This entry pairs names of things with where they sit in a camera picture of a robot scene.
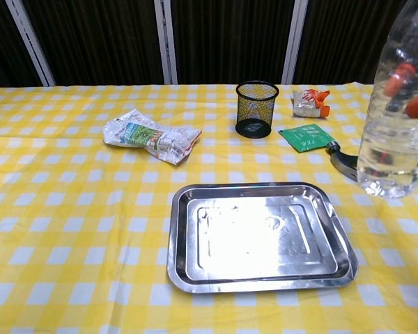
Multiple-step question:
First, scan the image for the transparent plastic bottle white cap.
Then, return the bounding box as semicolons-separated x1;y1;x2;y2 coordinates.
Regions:
357;0;418;199

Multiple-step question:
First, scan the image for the stainless steel rectangular tray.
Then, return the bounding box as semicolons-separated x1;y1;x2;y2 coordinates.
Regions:
166;181;359;294

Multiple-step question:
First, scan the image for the orange white snack packet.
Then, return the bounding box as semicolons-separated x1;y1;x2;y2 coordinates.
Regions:
291;88;331;119

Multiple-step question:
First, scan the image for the green tea sachet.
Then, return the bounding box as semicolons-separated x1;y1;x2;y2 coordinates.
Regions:
277;123;334;153

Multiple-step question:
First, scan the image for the black mesh pen holder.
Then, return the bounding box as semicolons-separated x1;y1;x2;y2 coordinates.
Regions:
235;80;279;139

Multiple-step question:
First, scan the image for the white crumpled snack bag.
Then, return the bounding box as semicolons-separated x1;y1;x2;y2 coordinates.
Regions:
102;109;203;166

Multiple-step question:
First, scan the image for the yellow white checkered tablecloth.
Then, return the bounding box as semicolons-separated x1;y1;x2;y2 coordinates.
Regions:
0;83;418;334

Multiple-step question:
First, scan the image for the claw hammer red black handle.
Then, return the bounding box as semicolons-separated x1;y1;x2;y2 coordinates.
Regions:
325;140;362;184

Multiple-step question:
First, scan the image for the white partition frame post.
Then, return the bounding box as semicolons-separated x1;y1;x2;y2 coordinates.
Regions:
153;0;179;85
5;0;56;87
281;0;309;85

